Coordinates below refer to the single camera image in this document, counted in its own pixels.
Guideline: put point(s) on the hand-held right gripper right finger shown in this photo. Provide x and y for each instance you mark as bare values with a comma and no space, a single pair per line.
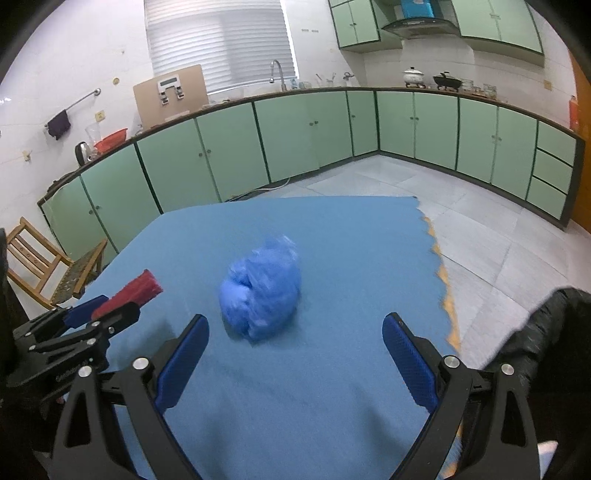
408,364

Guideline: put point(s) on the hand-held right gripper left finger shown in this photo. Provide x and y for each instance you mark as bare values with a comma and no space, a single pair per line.
182,364

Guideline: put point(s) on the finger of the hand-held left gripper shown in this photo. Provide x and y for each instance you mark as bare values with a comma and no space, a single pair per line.
117,316
85,311

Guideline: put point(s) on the red snack packet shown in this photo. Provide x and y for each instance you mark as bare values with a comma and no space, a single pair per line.
136,288

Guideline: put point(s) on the blue plastic bag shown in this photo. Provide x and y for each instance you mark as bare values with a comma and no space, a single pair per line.
261,295

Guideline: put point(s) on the black garbage bag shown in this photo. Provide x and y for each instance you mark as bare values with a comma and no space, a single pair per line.
554,350

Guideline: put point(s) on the wooden chair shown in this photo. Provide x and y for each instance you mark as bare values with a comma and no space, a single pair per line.
41,263

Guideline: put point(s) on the blue felt mat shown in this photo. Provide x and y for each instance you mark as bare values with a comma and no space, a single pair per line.
323,240

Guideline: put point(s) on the electric kettle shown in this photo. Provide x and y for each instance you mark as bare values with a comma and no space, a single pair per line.
83,154

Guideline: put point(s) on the red basin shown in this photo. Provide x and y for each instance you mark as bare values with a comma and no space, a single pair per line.
111,141

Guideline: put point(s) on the dark towel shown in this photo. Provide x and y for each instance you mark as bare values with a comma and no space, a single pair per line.
59,124

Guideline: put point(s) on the cardboard board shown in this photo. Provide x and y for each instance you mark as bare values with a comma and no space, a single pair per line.
194,92

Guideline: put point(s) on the green base cabinets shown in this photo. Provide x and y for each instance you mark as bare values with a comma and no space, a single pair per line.
300,138

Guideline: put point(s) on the black wok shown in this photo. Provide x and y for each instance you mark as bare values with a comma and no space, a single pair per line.
447,82

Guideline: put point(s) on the white lidded pot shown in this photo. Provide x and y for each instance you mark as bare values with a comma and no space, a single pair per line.
414,77

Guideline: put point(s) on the white window blind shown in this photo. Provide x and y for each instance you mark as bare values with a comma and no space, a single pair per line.
221,46

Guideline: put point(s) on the metal faucet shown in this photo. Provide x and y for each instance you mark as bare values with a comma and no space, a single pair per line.
276,69

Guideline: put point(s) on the wooden door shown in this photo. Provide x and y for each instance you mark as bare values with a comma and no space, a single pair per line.
582,78

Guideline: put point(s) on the range hood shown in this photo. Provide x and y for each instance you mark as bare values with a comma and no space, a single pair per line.
420,27

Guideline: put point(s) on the blue box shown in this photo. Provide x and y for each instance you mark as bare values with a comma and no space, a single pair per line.
418,8

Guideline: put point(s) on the metal towel rail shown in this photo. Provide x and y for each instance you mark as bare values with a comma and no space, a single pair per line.
83,99

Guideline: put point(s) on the green wall cabinets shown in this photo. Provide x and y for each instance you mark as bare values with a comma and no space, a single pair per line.
498,23

